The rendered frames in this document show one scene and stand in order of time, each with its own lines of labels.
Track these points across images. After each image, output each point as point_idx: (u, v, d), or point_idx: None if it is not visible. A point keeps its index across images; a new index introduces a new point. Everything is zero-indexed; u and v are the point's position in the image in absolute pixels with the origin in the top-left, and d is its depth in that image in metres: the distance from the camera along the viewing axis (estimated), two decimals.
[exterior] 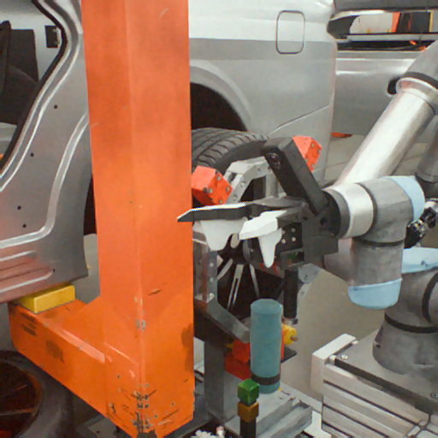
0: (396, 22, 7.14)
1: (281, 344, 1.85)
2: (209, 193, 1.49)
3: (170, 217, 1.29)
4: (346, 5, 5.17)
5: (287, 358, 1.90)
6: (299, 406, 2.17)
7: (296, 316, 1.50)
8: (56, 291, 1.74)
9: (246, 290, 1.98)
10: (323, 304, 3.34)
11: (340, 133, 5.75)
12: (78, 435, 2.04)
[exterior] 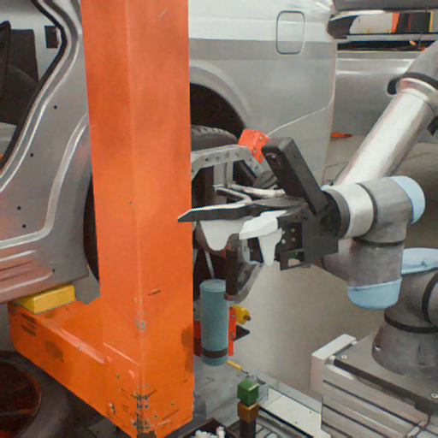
0: (396, 22, 7.14)
1: (233, 322, 1.99)
2: None
3: (170, 217, 1.29)
4: (346, 5, 5.17)
5: (239, 336, 2.04)
6: (257, 384, 2.30)
7: (237, 292, 1.64)
8: (56, 291, 1.74)
9: (204, 274, 2.12)
10: (323, 304, 3.34)
11: (340, 133, 5.75)
12: (78, 435, 2.04)
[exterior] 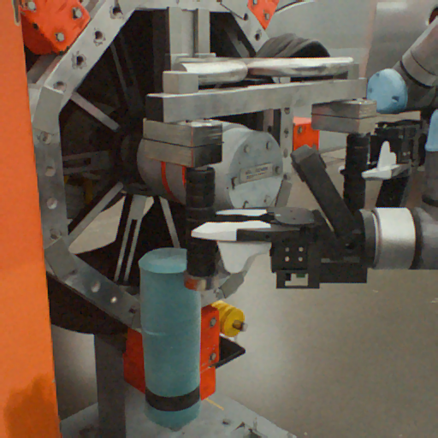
0: None
1: (215, 334, 1.07)
2: (27, 11, 0.71)
3: None
4: None
5: (227, 360, 1.12)
6: None
7: (214, 273, 0.71)
8: None
9: (165, 247, 1.19)
10: (349, 305, 2.38)
11: None
12: None
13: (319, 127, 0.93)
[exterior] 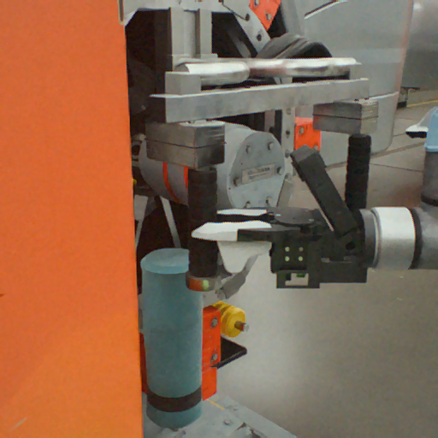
0: None
1: (216, 335, 1.07)
2: None
3: None
4: None
5: (228, 360, 1.12)
6: None
7: (216, 274, 0.71)
8: None
9: (167, 247, 1.19)
10: (374, 314, 2.31)
11: None
12: None
13: (321, 128, 0.93)
